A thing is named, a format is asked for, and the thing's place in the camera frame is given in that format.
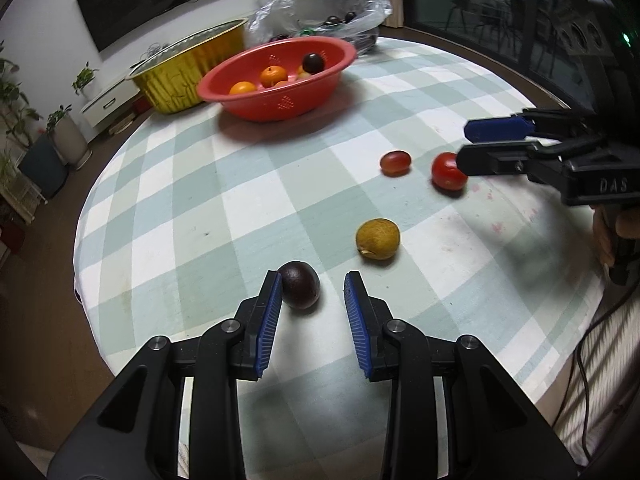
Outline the oval red grape tomato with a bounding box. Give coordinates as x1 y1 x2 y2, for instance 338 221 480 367
380 150 412 177

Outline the white wire rack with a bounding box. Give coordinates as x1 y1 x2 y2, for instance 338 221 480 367
0 175 48 223

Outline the tall plant in dark pot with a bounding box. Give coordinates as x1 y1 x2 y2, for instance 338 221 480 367
0 42 69 198

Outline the person's striped clothing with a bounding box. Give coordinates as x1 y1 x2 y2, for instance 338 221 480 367
550 280 640 471

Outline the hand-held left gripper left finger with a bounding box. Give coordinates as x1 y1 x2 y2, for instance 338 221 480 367
47 269 284 480

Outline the white television cabinet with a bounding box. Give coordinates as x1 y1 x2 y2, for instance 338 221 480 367
80 72 143 128

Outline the red plastic colander bowl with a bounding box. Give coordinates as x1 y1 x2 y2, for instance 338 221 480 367
196 36 357 122

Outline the gold foil bowl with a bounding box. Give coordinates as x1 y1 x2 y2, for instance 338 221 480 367
126 18 249 114

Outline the small plant in white pot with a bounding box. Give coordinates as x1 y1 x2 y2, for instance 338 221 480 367
72 62 99 96

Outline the clear plastic bag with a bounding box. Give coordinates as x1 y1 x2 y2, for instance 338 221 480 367
247 0 392 56

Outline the plant in ribbed white pot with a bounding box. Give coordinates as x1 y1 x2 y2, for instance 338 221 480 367
46 105 91 166

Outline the person's right hand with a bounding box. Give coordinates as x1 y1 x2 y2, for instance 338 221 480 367
592 206 640 267

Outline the black cable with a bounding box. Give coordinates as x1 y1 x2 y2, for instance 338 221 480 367
552 285 636 461

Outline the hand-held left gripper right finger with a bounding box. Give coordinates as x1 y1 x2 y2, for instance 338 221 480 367
343 270 578 480

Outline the round red tomato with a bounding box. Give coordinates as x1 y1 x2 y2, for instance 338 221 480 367
431 152 468 192

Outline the sliding glass door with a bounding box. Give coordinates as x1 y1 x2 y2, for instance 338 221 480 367
400 0 611 106

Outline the tangle of white cables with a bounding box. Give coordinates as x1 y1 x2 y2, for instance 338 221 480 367
132 42 168 68

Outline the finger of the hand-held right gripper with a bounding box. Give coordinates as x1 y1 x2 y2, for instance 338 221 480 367
456 140 566 181
463 107 596 142

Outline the red box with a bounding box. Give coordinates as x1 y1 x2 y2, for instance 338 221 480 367
0 220 26 256

